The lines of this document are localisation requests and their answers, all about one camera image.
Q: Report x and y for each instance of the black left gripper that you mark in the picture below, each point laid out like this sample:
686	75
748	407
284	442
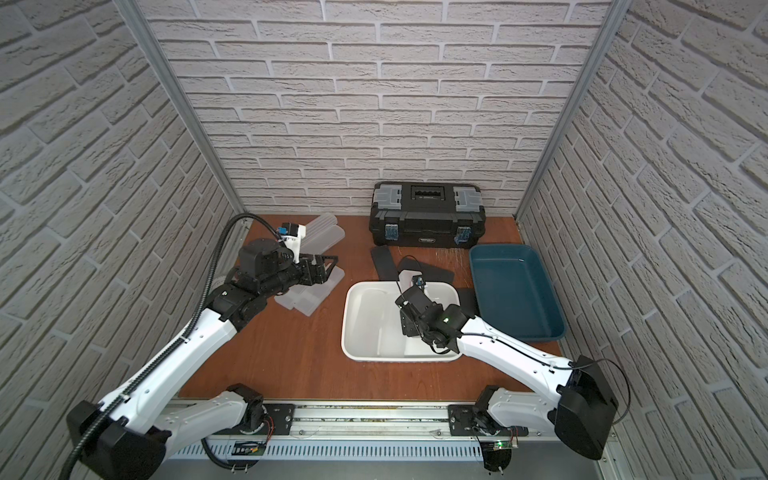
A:
315	270

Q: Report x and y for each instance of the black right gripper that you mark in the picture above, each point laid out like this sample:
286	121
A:
407	328

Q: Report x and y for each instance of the wide translucent pencil case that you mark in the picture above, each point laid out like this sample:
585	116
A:
306	299

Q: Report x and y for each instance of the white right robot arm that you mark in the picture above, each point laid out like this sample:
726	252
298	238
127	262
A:
576	398

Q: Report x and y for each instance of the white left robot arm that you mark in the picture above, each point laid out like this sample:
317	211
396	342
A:
125	435

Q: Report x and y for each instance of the smooth translucent pencil case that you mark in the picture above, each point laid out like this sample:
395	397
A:
320	242

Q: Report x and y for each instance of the flat black pencil case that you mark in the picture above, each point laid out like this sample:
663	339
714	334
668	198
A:
430	273

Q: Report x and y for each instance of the ribbed translucent pencil case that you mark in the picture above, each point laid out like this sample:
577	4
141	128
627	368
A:
320	224

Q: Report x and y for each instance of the white plastic storage box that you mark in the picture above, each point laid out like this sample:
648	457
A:
371	328

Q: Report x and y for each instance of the long black pencil case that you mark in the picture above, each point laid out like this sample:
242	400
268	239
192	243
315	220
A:
384	263

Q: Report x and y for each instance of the teal plastic storage tray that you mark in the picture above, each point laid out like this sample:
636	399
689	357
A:
514	292

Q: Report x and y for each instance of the black plastic toolbox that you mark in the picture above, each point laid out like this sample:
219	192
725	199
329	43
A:
429	215

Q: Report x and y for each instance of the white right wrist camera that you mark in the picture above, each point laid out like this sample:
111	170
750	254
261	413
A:
409	278

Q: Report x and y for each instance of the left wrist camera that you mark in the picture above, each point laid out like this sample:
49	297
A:
292	235

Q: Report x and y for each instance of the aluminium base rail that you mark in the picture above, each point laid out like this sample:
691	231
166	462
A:
372	431

